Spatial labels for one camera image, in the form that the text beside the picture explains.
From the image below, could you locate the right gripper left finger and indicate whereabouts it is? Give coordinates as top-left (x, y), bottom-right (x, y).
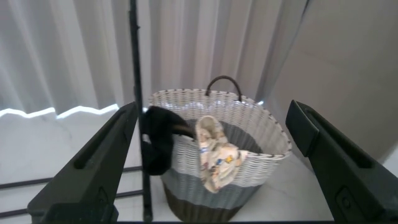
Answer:
top-left (27, 101), bottom-right (139, 224)

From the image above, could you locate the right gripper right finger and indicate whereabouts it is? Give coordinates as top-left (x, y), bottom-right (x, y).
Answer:
top-left (285, 99), bottom-right (398, 224)

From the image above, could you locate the cream printed garment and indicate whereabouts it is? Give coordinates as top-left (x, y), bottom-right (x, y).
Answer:
top-left (195, 115), bottom-right (249, 194)

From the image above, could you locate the white laundry basket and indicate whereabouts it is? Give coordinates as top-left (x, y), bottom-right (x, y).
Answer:
top-left (148, 75), bottom-right (293, 223)

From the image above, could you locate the black clothes rack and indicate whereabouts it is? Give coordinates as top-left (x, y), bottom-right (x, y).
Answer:
top-left (0, 0), bottom-right (154, 222)

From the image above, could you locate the black garment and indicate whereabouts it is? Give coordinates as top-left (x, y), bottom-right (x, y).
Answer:
top-left (141, 106), bottom-right (196, 176)

